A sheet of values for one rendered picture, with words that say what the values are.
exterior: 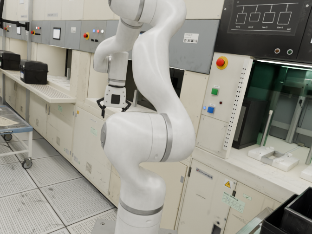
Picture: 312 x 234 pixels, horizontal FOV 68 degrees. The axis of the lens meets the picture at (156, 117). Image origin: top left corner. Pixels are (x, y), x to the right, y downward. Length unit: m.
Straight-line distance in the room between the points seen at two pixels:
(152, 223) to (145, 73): 0.37
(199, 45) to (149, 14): 0.68
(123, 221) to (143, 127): 0.25
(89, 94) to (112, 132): 1.88
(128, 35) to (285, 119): 1.48
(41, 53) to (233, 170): 3.11
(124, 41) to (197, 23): 0.54
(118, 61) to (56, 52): 2.76
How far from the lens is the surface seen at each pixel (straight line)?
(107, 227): 0.86
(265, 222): 0.76
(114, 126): 0.51
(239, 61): 1.22
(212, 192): 1.37
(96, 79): 2.38
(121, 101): 1.13
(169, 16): 0.69
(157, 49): 0.61
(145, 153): 0.53
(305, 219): 0.74
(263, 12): 1.22
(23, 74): 3.19
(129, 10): 0.70
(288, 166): 1.37
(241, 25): 1.25
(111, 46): 1.01
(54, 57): 3.80
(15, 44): 5.19
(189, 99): 1.36
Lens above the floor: 1.31
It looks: 14 degrees down
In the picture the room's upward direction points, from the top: 9 degrees clockwise
